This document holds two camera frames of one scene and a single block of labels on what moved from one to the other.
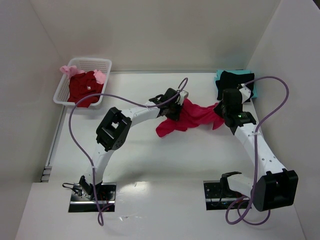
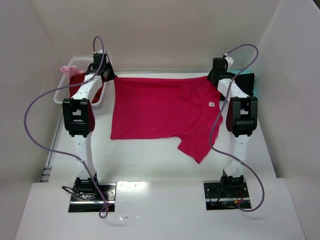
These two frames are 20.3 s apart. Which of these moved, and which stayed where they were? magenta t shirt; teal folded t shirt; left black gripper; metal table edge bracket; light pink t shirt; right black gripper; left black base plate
Moved: right black gripper; left black gripper; magenta t shirt
Stayed: left black base plate; light pink t shirt; metal table edge bracket; teal folded t shirt
